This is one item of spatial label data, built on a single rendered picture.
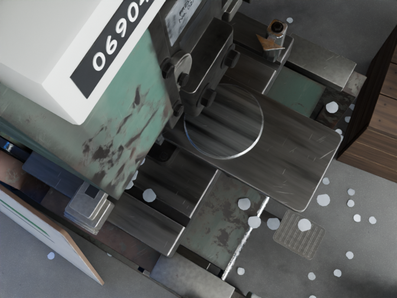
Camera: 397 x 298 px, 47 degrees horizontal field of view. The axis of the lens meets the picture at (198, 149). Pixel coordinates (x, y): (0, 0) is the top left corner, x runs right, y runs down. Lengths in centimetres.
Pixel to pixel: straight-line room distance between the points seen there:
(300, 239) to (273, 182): 64
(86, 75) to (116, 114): 15
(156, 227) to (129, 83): 48
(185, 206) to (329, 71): 39
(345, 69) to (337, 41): 78
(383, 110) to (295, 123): 55
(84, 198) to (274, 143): 31
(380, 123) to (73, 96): 111
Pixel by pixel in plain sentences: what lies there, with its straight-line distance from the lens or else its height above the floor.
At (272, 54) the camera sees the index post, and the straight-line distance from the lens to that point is 81.
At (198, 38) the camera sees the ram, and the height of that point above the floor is 98.
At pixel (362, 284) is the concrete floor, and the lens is 151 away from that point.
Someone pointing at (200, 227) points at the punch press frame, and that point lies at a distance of 82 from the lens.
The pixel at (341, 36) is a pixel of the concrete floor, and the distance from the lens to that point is 172.
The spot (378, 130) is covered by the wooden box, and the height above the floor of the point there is 34.
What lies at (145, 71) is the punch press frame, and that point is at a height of 117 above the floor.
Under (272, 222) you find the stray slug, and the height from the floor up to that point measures 65.
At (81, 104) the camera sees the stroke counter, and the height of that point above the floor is 131.
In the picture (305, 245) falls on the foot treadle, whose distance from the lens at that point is 132.
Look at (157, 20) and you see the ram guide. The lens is 32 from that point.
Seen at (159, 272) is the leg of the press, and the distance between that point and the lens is 82.
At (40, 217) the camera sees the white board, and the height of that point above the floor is 59.
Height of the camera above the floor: 146
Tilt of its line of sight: 74 degrees down
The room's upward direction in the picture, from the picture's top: 11 degrees counter-clockwise
